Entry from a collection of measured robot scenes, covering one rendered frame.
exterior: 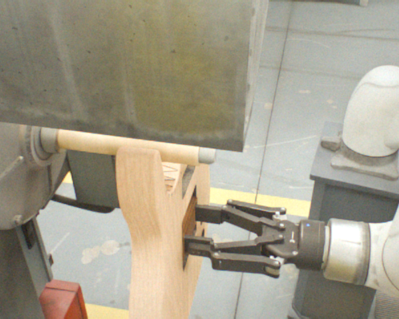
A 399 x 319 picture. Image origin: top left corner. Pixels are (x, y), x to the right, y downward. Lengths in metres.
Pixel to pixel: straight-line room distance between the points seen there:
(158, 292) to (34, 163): 0.23
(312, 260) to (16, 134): 0.43
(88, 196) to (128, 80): 0.65
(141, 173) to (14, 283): 0.56
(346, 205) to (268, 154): 1.15
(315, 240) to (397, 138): 0.72
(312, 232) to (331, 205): 0.78
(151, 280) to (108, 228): 1.60
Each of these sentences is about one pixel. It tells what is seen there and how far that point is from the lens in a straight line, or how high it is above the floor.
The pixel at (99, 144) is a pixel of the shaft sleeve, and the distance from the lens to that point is 0.65.
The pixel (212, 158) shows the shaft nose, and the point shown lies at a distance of 0.62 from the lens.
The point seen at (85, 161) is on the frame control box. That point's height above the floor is 1.04.
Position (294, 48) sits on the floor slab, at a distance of 3.63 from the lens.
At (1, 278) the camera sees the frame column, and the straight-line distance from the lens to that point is 1.02.
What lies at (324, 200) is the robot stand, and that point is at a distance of 1.53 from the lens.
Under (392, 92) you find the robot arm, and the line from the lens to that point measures 1.38.
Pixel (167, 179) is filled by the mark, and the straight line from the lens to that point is 0.68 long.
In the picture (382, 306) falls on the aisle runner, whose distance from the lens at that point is 2.10.
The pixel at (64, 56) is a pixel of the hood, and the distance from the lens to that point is 0.41.
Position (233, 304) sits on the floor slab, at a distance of 2.00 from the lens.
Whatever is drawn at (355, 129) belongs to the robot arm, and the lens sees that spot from 1.44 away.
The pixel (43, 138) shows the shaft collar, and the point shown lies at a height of 1.26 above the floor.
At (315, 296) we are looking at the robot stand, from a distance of 1.87.
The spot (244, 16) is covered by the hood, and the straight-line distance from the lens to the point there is 0.35.
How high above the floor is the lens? 1.65
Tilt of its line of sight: 39 degrees down
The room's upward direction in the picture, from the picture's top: straight up
